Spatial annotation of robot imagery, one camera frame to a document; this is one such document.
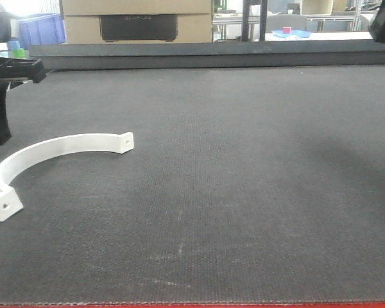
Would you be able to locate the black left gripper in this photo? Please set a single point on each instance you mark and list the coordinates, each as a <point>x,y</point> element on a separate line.
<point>15,70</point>

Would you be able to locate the white curved PVC pipe clamp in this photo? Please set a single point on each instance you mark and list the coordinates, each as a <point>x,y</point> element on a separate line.
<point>25,158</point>

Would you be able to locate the blue plastic crate on table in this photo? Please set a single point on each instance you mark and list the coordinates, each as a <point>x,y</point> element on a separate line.
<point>41,29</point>

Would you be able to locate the large cardboard box black label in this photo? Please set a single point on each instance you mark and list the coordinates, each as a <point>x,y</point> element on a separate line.
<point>137,22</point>

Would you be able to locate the pink cube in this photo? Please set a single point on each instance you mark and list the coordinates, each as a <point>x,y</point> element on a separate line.
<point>286,30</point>

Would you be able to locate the black foam board stack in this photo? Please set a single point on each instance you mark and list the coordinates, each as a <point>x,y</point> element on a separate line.
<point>84,57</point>

